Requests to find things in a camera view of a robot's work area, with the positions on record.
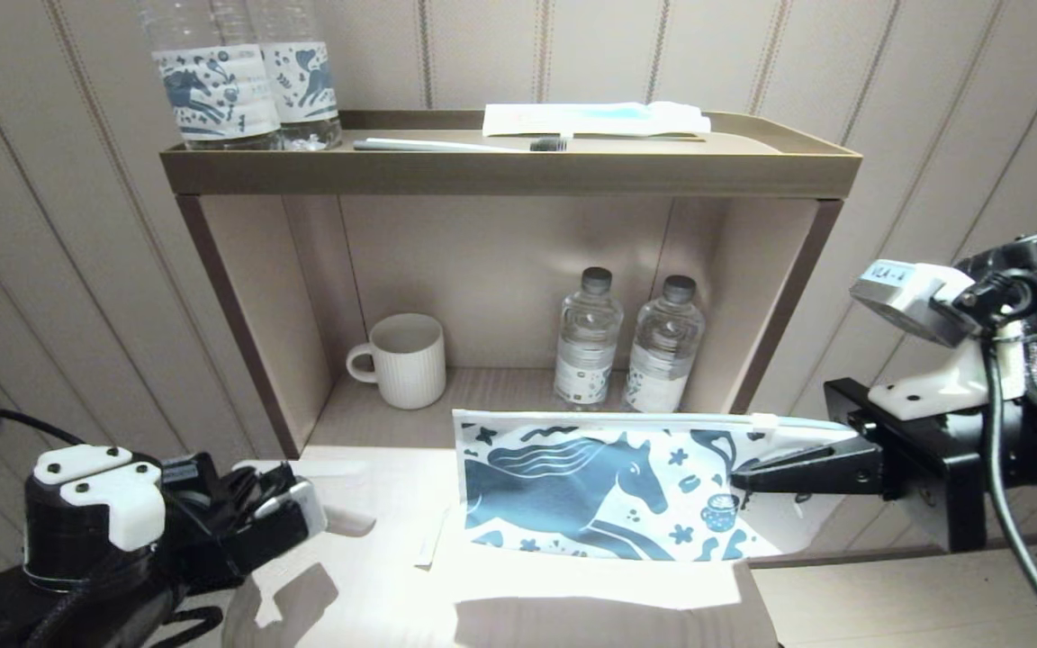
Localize thin black right camera cable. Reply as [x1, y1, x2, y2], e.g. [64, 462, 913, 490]
[955, 270, 1037, 644]

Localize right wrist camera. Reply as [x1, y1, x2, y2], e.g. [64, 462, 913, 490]
[850, 261, 978, 347]

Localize grey toothbrush black bristles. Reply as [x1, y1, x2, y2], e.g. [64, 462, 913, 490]
[355, 138, 568, 154]

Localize small white paper packet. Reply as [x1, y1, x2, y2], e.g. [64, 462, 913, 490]
[415, 506, 452, 570]

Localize horse print zipper pouch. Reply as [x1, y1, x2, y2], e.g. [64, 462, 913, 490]
[453, 409, 861, 563]

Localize wrapped toothbrush white packet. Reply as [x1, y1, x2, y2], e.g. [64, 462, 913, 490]
[482, 102, 711, 139]

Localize beige shelf unit brown tray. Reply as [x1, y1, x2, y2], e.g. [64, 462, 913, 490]
[163, 110, 863, 469]

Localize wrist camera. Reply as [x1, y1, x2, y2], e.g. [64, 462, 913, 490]
[253, 480, 329, 545]
[850, 261, 978, 347]

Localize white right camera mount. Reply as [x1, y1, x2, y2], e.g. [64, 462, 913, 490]
[868, 337, 1028, 421]

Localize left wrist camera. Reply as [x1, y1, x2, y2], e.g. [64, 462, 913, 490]
[253, 480, 329, 545]

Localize small clear water bottle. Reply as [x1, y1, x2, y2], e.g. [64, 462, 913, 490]
[624, 274, 707, 413]
[553, 266, 625, 413]

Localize white ribbed mug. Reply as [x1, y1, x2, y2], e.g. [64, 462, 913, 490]
[347, 313, 447, 410]

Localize clear bottle blue horse label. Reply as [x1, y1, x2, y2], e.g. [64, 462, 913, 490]
[247, 0, 344, 151]
[139, 0, 285, 151]

